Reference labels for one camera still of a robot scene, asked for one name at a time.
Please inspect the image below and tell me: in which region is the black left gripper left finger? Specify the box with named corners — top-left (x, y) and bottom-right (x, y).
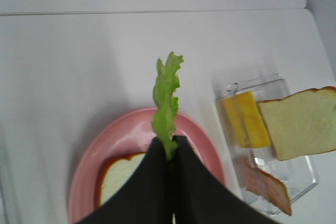
top-left (79, 137), bottom-right (173, 223)

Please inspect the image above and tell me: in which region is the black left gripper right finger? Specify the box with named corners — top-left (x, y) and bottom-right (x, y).
top-left (173, 136), bottom-right (276, 224)

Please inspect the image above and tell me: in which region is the bread slice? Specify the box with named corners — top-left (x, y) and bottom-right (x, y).
top-left (93, 152), bottom-right (146, 209)
top-left (258, 86), bottom-right (335, 161)

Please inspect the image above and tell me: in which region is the bacon strip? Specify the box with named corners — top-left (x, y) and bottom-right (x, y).
top-left (236, 157), bottom-right (292, 216)

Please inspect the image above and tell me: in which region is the green lettuce leaf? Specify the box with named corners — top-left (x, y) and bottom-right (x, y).
top-left (152, 52), bottom-right (184, 161)

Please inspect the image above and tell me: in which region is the pink plate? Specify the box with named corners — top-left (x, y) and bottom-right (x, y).
top-left (68, 107), bottom-right (226, 223)

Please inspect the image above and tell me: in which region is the clear right plastic tray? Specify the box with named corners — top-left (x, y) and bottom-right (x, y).
top-left (216, 74), bottom-right (318, 216)

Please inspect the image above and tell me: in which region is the yellow cheese slice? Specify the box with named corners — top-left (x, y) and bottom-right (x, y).
top-left (220, 91), bottom-right (271, 148)

